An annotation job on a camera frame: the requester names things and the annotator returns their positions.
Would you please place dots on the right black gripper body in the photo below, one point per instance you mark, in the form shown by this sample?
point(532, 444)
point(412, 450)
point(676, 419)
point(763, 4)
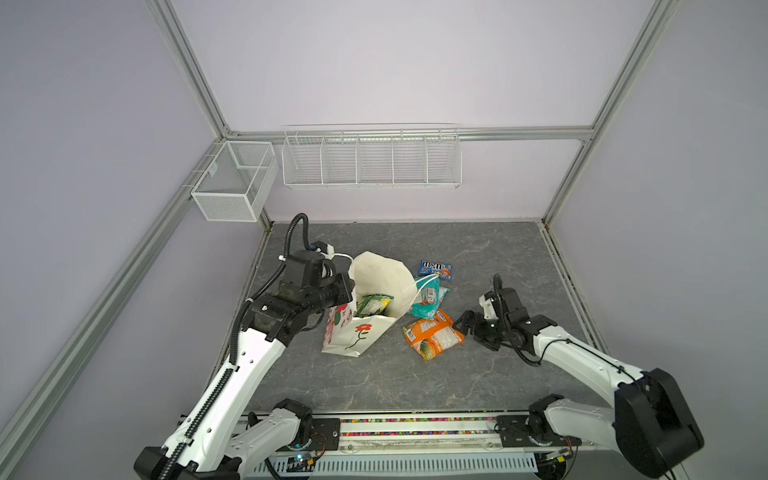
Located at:
point(480, 327)

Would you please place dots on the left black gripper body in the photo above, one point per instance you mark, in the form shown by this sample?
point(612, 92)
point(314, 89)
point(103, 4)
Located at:
point(343, 290)

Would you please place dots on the green snack packet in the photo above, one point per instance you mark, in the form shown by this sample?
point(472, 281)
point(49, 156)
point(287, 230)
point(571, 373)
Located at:
point(372, 305)

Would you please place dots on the white flower paper bag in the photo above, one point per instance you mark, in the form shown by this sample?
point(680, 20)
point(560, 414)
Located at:
point(384, 291)

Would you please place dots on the orange snack packet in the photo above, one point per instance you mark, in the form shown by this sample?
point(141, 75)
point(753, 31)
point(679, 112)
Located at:
point(432, 337)

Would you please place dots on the teal snack packet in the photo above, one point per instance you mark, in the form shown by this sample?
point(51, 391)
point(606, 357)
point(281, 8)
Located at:
point(429, 296)

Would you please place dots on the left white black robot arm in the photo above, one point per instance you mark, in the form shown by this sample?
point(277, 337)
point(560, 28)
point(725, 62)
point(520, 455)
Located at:
point(240, 372)

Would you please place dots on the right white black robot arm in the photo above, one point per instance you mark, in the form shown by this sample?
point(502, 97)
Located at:
point(612, 384)

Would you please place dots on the blue m&m's candy packet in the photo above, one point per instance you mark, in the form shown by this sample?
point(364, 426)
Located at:
point(442, 270)

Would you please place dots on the white mesh box basket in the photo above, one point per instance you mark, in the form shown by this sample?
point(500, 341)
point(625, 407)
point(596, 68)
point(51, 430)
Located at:
point(237, 181)

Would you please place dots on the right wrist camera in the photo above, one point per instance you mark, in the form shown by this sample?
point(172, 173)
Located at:
point(487, 304)

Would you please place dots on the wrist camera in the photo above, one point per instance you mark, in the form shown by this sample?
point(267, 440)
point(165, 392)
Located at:
point(327, 250)
point(487, 304)

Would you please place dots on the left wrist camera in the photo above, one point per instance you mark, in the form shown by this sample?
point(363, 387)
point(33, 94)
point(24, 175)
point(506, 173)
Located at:
point(327, 250)

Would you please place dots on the white wire shelf basket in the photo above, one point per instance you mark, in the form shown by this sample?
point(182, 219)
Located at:
point(372, 156)

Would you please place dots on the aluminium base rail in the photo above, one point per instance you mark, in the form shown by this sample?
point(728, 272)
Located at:
point(421, 434)

